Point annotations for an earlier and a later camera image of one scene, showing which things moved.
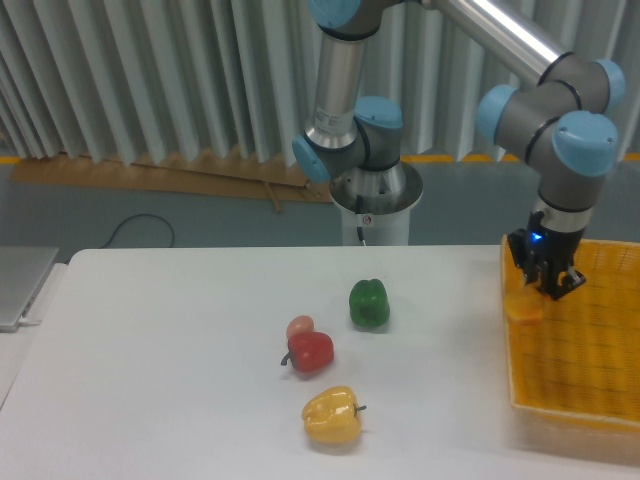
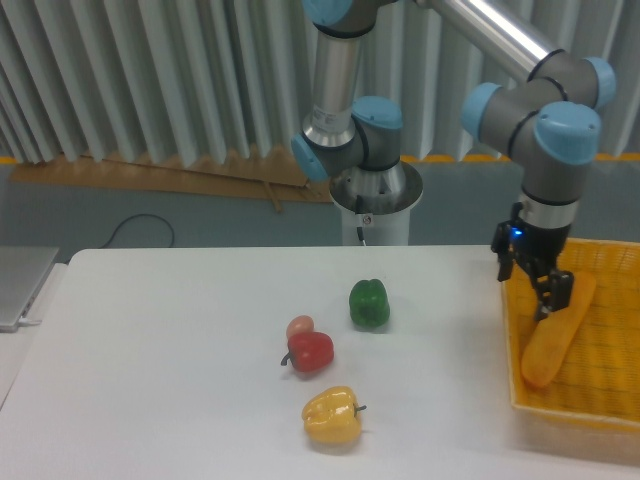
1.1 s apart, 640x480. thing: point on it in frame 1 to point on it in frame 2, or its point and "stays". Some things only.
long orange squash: [523, 302] to [555, 331]
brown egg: [300, 323] stays
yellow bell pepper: [331, 416] stays
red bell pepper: [309, 352] stays
